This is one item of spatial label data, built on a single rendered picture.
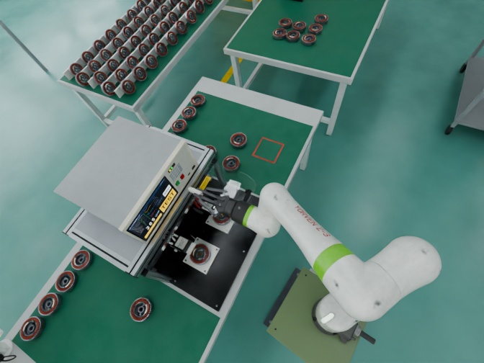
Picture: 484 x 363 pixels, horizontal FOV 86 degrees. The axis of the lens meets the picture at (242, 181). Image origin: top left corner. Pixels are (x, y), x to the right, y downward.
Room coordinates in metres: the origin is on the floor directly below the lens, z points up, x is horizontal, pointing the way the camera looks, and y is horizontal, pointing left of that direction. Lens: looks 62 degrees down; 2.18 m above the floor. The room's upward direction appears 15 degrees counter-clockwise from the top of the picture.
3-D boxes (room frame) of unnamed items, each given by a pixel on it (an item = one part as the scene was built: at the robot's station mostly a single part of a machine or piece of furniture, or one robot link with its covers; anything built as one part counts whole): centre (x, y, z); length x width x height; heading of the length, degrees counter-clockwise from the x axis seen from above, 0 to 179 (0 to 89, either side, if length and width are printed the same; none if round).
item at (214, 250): (0.36, 0.32, 0.78); 0.15 x 0.15 x 0.01; 49
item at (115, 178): (0.67, 0.48, 1.22); 0.44 x 0.39 x 0.20; 139
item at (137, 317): (0.17, 0.67, 0.77); 0.11 x 0.11 x 0.04
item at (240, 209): (0.39, 0.04, 1.18); 0.09 x 0.06 x 0.12; 139
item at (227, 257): (0.46, 0.25, 0.76); 0.64 x 0.47 x 0.02; 139
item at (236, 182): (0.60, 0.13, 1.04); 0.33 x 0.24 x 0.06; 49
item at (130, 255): (0.66, 0.48, 1.09); 0.68 x 0.44 x 0.05; 139
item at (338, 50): (2.38, -1.16, 0.37); 1.85 x 1.10 x 0.75; 139
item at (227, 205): (0.44, 0.09, 1.18); 0.09 x 0.08 x 0.07; 49
